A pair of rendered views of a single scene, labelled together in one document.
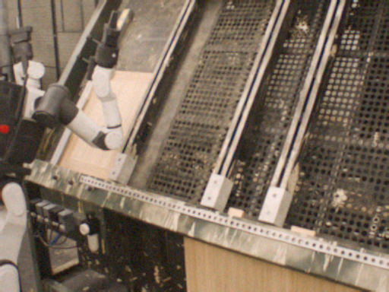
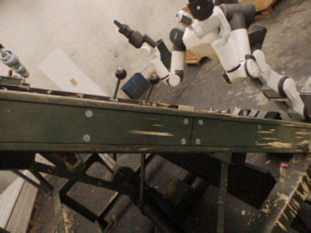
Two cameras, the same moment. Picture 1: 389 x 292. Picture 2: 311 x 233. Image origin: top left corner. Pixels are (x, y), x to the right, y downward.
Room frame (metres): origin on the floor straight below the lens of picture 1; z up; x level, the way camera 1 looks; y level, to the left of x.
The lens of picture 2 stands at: (3.28, 1.16, 1.63)
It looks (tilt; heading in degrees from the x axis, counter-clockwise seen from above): 23 degrees down; 218
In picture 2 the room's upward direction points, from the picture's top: 43 degrees counter-clockwise
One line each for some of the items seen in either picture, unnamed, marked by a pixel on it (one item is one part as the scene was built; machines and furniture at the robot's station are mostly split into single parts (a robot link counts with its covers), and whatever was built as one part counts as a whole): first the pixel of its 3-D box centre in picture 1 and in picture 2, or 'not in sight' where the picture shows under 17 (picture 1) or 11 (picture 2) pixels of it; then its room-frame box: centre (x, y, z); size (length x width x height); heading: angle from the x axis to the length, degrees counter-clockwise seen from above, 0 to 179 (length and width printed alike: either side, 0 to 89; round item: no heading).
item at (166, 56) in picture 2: not in sight; (161, 55); (-1.94, -1.37, 0.33); 0.52 x 0.51 x 0.65; 43
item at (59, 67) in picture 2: not in sight; (85, 91); (-0.42, -2.69, 1.03); 0.61 x 0.58 x 2.05; 43
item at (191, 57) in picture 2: not in sight; (194, 51); (-1.13, -0.34, 0.20); 0.61 x 0.53 x 0.40; 43
